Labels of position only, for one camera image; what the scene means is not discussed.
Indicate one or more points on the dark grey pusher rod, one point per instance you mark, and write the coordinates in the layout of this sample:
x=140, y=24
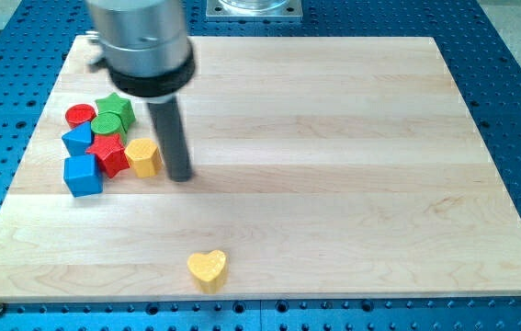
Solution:
x=167, y=122

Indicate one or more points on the black pusher mounting ring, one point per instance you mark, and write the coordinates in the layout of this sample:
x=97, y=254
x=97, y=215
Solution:
x=155, y=86

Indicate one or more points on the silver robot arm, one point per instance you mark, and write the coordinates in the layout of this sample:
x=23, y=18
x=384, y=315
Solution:
x=148, y=54

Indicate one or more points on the yellow hexagon block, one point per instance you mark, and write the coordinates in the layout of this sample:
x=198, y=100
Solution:
x=144, y=157

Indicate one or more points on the yellow heart block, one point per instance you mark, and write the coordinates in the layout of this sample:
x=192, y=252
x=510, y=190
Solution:
x=208, y=270

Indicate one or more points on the green star block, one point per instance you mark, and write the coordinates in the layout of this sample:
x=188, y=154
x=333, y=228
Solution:
x=119, y=106

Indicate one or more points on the green cylinder block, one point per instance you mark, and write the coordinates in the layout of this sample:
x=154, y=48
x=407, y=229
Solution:
x=108, y=124

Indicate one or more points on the red star block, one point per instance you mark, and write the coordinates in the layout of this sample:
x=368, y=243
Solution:
x=110, y=154

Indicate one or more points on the red cylinder block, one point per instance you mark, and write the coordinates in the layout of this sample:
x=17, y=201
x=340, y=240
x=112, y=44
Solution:
x=79, y=114

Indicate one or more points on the blue triangle block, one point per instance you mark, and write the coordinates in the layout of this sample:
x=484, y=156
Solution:
x=78, y=139

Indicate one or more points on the blue cube block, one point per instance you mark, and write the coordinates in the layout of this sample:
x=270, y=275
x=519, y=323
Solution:
x=82, y=175

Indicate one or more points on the blue perforated table plate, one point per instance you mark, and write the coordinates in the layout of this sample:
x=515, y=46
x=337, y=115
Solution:
x=37, y=38

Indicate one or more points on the light wooden board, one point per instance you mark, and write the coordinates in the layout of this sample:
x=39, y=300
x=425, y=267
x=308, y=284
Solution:
x=323, y=168

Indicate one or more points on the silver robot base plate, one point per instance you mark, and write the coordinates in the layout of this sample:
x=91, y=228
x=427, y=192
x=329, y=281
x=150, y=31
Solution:
x=254, y=10

